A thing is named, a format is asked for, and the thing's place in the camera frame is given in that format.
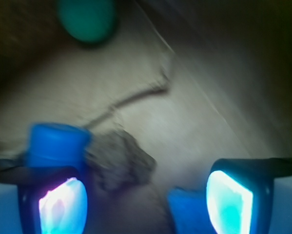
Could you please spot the blue plastic bottle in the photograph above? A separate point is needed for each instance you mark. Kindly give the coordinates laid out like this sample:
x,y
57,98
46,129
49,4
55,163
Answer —
x,y
57,144

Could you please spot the brown paper bag bin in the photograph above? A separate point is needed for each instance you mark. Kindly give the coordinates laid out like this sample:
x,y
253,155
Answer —
x,y
191,80

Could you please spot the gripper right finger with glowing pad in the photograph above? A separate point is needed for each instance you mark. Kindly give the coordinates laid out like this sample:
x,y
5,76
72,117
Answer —
x,y
250,196

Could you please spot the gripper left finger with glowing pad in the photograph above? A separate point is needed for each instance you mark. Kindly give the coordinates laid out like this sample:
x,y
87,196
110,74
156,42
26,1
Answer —
x,y
42,200

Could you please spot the light blue sponge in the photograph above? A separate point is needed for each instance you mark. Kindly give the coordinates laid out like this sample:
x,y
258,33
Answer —
x,y
189,211

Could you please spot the green leaf-shaped object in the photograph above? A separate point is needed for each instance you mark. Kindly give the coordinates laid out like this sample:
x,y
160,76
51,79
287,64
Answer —
x,y
88,21

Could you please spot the brown rock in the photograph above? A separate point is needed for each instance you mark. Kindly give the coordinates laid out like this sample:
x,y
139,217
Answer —
x,y
118,159

